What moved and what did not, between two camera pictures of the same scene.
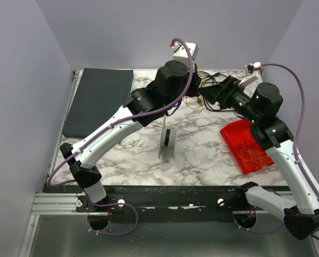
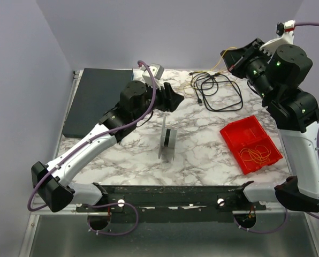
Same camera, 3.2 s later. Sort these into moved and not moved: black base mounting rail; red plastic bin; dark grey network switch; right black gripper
Moved: right black gripper
Not moved: red plastic bin; dark grey network switch; black base mounting rail
